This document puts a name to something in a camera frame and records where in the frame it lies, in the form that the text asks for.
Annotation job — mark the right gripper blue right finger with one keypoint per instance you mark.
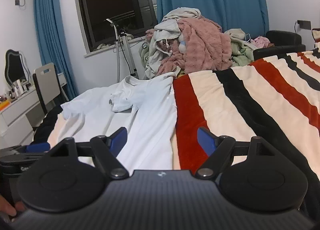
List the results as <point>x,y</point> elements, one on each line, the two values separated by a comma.
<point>219,150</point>

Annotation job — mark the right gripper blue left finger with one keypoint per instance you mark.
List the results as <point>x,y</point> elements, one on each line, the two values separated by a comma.
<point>105,150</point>

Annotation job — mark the white t-shirt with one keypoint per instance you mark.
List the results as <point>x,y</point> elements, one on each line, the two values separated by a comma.
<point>146,108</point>

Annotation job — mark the person's left hand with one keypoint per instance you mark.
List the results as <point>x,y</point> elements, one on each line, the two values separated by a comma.
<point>10,210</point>

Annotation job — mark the white dressing table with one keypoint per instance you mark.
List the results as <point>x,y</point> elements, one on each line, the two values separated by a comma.
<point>19,119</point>

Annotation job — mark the striped red black cream blanket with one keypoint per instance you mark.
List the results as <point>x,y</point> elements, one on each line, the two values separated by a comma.
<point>276,98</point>

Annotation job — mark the grey desk chair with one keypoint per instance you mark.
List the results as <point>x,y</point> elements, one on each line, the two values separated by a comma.
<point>47,85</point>

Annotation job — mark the wavy framed vanity mirror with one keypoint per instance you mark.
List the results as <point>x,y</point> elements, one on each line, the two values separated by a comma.
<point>15,68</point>

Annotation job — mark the pink fluffy blanket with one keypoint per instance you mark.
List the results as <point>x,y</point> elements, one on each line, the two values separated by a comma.
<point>207,47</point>

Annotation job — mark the blue curtain left side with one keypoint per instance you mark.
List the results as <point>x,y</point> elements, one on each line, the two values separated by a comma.
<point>52,42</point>

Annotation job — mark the white garment steamer stand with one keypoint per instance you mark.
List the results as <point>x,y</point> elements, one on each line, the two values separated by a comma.
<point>123,46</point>

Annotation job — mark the small pink garment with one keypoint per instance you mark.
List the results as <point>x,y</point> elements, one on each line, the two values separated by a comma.
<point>260,42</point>

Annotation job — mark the black armchair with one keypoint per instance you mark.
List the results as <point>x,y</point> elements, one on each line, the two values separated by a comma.
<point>283,43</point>

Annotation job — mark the cream white garment pile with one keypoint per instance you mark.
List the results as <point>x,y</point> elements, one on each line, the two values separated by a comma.
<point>165,40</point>

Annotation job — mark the striped pillow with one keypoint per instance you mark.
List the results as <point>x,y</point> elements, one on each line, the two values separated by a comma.
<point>316,36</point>

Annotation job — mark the black wall power socket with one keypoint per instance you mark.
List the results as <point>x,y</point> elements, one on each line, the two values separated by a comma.
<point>303,24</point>

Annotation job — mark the dark window with frame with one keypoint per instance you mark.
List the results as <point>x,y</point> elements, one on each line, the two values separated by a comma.
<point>134,16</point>

